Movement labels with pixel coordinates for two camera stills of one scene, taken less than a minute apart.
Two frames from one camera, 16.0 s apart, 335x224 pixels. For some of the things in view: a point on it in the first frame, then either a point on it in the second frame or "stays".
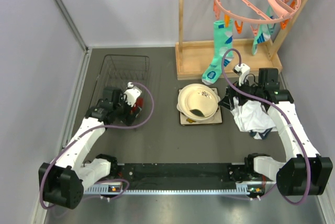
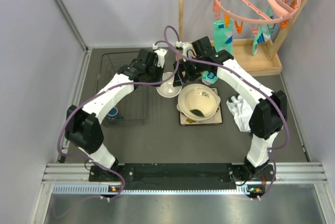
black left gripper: [127, 119] -> [160, 74]
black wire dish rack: [118, 70] stays
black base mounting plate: [184, 176] stays
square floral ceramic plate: [216, 120] stays
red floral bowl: [139, 102] -> [166, 89]
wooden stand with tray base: [192, 57] stays
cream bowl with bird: [198, 101] stays
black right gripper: [227, 101] -> [179, 80]
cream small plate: [201, 102] stays
